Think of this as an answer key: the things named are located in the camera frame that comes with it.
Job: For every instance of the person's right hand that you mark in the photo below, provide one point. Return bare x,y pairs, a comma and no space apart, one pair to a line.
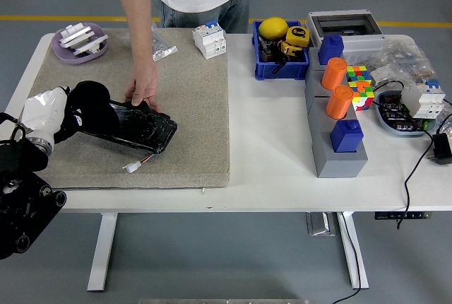
143,85

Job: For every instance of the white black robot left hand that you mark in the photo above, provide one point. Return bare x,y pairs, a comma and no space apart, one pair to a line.
44,113

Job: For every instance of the black glossy panel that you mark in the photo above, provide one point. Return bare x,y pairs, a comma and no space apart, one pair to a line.
148,131

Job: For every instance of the person's right forearm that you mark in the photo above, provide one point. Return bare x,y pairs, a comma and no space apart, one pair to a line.
141,42

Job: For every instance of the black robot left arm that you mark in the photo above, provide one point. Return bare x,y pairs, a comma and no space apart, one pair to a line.
24,212

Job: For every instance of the black table control panel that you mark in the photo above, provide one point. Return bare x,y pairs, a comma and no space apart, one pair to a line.
388,215

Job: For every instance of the clear bag of metal screws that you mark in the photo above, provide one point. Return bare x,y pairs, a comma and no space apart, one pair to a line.
164,49

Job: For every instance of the grey-brown mat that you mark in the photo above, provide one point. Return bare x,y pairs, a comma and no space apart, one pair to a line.
194,106

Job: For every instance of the yellow lemon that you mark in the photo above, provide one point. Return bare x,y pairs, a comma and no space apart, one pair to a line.
273,28

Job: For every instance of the purple plastic dish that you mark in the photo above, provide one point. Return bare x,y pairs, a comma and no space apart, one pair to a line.
70,59

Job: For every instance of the large yellow tape measure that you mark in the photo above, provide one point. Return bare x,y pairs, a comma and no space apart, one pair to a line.
298,35

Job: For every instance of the small yellow tape measure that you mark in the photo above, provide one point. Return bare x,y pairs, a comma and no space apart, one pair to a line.
289,49

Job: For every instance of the dark brown tool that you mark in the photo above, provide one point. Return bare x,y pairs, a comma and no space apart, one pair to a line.
266,56

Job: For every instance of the blue plastic bin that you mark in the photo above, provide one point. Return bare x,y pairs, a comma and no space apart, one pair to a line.
279,70

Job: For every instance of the blue block with knob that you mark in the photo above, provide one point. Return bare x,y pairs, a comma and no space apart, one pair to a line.
330,49
347,138

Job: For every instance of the orange cylinder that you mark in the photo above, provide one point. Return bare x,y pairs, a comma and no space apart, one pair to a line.
333,74
339,104

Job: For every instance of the white table leg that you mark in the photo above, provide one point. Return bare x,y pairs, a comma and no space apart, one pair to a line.
102,254
353,233

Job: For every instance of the clear bags of small parts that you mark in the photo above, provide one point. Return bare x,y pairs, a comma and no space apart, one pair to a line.
399,56

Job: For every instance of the multicoloured puzzle cube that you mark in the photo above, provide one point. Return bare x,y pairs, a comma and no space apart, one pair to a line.
363,97

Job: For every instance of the black electronic modules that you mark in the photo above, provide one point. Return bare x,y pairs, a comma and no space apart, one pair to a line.
399,118

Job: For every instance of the light blue tray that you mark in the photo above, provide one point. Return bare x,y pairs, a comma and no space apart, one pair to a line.
392,130

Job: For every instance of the grey block holder base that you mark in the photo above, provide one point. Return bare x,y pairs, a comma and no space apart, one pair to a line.
339,166

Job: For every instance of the metal box under table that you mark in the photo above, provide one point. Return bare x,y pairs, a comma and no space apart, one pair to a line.
319,226

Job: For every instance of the black power adapter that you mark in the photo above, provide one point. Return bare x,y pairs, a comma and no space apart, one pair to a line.
441,148

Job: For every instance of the white plastic bracket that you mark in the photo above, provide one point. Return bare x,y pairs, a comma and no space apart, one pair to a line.
93,44
76,33

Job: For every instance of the white circuit breaker blue switch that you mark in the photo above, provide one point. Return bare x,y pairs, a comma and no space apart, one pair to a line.
210,40
423,100

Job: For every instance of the grey electrical enclosure box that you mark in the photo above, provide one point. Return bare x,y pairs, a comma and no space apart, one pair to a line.
363,44

